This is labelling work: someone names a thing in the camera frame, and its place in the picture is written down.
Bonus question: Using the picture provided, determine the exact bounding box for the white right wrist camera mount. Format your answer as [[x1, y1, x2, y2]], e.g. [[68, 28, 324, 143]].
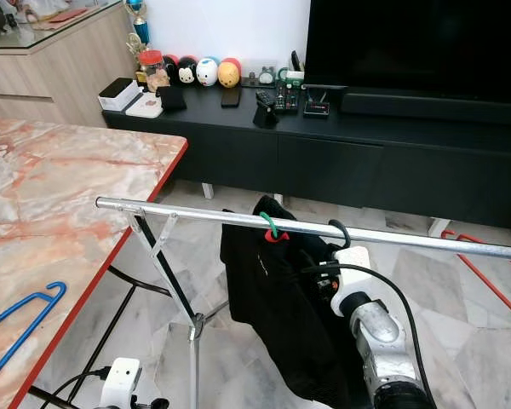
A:
[[330, 247, 373, 318]]

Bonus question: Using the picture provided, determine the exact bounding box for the white rectangular box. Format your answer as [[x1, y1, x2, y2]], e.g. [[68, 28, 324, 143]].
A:
[[99, 78, 142, 112]]

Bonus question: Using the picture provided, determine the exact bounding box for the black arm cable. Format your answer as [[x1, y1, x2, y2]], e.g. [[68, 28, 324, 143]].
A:
[[26, 366, 116, 406], [302, 261, 432, 401]]

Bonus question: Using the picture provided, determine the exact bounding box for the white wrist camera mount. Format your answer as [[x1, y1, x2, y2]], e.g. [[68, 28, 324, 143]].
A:
[[330, 247, 373, 318], [104, 358, 142, 409]]

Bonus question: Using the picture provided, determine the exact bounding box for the green circuit board device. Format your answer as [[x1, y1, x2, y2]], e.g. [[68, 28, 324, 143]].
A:
[[275, 68, 306, 113]]

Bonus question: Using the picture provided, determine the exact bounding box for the black angular gadget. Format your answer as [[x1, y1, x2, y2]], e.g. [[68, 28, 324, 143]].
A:
[[253, 89, 280, 129]]

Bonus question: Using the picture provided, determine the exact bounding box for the black TV console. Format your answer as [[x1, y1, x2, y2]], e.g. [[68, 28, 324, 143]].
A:
[[102, 81, 511, 231]]

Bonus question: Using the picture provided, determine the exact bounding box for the black square pouch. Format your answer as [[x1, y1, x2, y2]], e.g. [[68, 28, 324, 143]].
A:
[[158, 85, 187, 112]]

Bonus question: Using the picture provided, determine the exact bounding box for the blue plastic hanger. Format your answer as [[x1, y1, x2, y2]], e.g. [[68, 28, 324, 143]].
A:
[[0, 281, 67, 393]]

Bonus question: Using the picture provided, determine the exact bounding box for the black flat-screen television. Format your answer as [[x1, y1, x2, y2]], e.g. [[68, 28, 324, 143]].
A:
[[305, 0, 511, 101]]

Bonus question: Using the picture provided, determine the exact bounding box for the yellow round plush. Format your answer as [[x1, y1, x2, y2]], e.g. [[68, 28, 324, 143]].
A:
[[217, 61, 241, 89]]

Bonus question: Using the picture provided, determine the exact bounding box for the black soundbar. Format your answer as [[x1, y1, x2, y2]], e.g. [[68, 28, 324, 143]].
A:
[[341, 89, 511, 127]]

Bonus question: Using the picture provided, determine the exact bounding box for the red flat book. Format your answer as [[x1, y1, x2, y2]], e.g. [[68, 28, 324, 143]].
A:
[[45, 7, 99, 26]]

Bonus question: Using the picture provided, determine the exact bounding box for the green-hooked red hanger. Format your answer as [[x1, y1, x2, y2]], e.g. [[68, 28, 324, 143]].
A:
[[258, 210, 290, 246]]

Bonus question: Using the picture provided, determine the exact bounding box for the white round plush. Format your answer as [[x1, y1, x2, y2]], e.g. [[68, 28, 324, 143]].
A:
[[196, 57, 220, 87]]

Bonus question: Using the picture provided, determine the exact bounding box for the black smartphone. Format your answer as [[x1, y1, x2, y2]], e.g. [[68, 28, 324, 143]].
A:
[[221, 86, 241, 108]]

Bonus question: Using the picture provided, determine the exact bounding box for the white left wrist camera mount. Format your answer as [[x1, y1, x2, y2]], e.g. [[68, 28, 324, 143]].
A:
[[104, 358, 142, 409]]

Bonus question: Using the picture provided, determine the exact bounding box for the beige wooden cabinet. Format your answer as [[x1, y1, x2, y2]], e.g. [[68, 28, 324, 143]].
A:
[[0, 0, 139, 127]]

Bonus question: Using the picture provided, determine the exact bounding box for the silver metal clothes rack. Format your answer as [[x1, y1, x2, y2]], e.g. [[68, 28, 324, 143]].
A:
[[95, 196, 511, 409]]

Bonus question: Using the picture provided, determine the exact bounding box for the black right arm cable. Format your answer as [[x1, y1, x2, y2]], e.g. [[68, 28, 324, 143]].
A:
[[302, 261, 432, 401]]

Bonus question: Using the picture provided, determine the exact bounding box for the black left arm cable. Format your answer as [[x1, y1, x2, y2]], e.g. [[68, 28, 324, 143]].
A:
[[26, 366, 116, 406]]

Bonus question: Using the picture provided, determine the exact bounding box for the black digital clock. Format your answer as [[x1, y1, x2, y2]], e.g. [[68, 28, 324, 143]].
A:
[[304, 84, 346, 118]]

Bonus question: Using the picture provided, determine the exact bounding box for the blue gold trophy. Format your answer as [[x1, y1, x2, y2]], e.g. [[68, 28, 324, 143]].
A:
[[124, 0, 151, 45]]

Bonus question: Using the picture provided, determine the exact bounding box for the black Mickey plush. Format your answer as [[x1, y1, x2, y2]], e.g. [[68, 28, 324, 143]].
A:
[[175, 56, 198, 86]]

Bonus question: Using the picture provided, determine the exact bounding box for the glass jar red lid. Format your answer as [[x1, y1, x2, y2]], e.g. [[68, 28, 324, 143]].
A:
[[138, 49, 168, 90]]

